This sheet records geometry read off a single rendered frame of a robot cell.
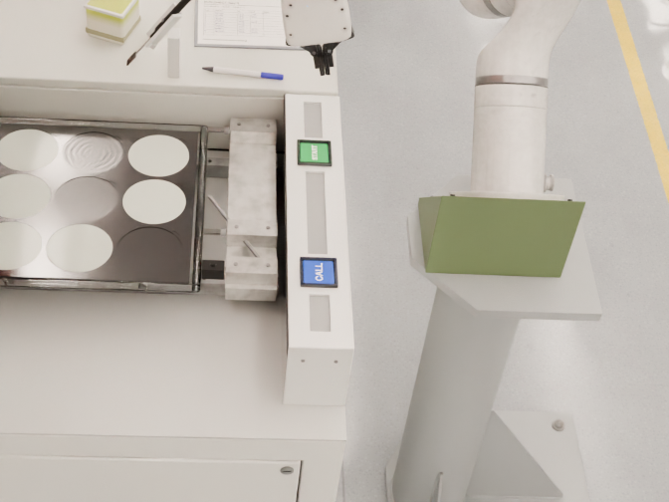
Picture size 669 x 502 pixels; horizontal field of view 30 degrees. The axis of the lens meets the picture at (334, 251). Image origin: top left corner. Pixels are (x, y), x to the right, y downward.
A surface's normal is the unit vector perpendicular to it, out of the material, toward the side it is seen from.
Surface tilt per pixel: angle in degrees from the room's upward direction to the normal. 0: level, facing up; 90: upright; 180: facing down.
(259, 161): 0
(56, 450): 90
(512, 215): 90
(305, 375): 90
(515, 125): 45
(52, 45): 0
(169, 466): 90
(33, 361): 0
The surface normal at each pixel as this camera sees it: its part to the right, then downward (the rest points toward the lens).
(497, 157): -0.41, 0.01
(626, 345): 0.09, -0.68
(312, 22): 0.04, 0.73
